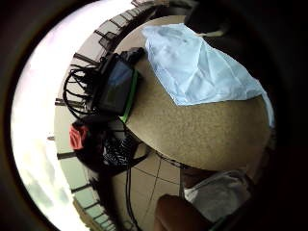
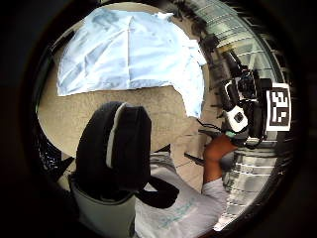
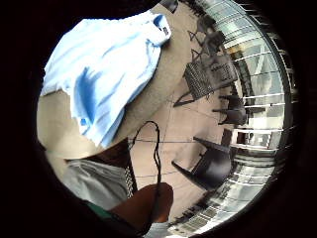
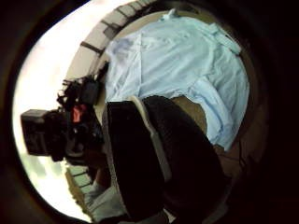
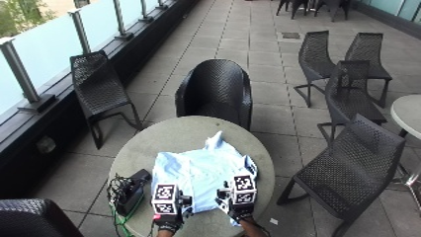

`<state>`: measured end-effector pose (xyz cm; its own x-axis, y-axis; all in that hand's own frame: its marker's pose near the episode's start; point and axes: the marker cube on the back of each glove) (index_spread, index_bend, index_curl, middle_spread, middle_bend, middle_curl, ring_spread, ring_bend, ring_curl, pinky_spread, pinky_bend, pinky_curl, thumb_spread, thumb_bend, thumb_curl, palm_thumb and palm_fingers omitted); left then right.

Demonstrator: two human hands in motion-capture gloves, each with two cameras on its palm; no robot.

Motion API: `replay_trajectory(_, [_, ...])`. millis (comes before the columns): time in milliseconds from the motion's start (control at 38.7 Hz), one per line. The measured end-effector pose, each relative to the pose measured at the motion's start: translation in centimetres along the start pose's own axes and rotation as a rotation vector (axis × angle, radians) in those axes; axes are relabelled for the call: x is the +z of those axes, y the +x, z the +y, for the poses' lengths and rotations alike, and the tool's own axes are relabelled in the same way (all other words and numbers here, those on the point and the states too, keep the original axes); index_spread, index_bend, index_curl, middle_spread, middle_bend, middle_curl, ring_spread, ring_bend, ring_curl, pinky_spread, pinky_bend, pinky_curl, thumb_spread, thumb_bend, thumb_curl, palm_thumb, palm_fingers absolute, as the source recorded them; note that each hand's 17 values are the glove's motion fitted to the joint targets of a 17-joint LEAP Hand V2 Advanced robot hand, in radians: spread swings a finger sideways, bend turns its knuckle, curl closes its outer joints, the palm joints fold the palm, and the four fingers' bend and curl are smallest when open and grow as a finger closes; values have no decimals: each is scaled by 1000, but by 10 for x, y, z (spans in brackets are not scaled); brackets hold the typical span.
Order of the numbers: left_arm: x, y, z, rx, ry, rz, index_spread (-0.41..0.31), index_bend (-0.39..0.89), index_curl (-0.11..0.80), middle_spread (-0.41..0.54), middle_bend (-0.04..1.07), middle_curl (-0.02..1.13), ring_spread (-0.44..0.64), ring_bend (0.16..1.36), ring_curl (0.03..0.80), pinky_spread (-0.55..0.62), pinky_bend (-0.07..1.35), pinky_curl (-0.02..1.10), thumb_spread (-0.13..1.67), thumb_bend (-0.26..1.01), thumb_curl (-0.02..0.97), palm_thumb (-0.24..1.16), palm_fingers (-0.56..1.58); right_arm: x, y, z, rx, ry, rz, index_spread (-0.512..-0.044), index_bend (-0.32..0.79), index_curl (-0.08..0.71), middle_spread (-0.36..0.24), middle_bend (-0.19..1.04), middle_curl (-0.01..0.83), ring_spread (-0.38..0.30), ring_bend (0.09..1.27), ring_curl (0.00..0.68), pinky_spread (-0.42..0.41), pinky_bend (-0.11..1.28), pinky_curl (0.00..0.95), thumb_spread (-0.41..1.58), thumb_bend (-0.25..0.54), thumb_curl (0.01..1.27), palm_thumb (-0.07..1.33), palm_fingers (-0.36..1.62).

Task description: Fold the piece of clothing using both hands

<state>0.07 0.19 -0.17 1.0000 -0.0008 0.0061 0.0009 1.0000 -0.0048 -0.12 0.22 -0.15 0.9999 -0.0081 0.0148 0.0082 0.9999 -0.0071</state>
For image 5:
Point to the person's right hand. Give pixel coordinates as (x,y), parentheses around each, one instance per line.
(240,210)

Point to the person's left hand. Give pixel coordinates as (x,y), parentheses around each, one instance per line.
(169,221)

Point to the light blue shirt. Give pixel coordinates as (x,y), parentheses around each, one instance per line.
(199,171)

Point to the white marker cube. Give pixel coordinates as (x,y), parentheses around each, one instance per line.
(165,198)
(244,190)

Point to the black electronics box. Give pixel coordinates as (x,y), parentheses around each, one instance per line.
(131,194)

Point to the white paper scrap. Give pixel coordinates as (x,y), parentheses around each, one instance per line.
(274,221)

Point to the black mesh chair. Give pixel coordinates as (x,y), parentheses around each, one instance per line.
(99,87)
(351,168)
(367,54)
(314,56)
(351,95)

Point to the black wicker armchair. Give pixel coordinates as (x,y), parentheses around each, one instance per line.
(215,90)
(31,219)

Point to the round grey side table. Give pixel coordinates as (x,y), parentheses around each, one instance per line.
(408,113)

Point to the square floor drain cover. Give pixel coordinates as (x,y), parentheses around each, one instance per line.
(291,35)

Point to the frosted glass railing panel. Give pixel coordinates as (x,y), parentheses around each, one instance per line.
(46,52)
(9,89)
(101,19)

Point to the grey wall fixture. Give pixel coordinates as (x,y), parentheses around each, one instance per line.
(46,144)

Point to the metal railing post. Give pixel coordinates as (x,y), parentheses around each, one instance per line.
(81,31)
(145,10)
(21,70)
(121,18)

